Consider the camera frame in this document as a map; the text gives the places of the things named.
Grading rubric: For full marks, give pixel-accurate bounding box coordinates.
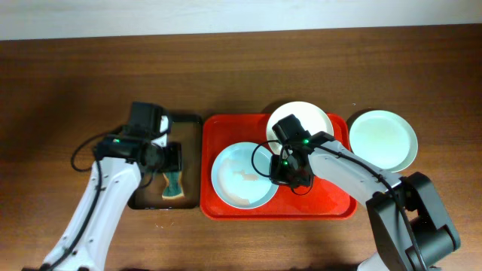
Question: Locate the green yellow sponge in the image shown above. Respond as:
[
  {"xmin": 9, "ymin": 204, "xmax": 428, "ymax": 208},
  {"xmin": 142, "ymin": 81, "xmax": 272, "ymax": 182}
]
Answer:
[{"xmin": 162, "ymin": 172, "xmax": 185, "ymax": 200}]

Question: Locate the cream white plate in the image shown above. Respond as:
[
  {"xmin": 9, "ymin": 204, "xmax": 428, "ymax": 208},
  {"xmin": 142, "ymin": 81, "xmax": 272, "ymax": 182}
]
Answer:
[{"xmin": 266, "ymin": 101, "xmax": 334, "ymax": 155}]

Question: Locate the light blue plate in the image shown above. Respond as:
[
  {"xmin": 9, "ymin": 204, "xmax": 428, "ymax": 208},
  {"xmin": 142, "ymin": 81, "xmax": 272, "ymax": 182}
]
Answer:
[{"xmin": 211, "ymin": 142, "xmax": 278, "ymax": 209}]

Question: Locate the mint green plate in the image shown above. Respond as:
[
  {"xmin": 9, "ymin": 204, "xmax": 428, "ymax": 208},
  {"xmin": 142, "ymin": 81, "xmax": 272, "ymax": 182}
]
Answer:
[{"xmin": 349, "ymin": 110, "xmax": 419, "ymax": 172}]

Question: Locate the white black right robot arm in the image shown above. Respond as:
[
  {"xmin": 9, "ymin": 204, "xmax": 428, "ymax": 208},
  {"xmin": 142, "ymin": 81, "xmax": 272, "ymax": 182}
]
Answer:
[{"xmin": 269, "ymin": 114, "xmax": 461, "ymax": 271}]

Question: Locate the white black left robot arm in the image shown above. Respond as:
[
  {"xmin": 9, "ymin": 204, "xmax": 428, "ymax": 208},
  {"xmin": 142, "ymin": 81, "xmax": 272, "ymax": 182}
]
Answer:
[{"xmin": 41, "ymin": 102, "xmax": 182, "ymax": 270}]

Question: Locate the black plastic tray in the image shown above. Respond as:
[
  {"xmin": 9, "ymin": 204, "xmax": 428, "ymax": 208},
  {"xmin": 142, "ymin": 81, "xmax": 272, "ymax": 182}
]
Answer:
[{"xmin": 128, "ymin": 114, "xmax": 203, "ymax": 209}]

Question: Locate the red plastic tray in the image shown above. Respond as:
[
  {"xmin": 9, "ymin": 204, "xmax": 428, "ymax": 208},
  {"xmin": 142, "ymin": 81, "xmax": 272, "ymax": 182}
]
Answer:
[{"xmin": 200, "ymin": 114, "xmax": 357, "ymax": 221}]

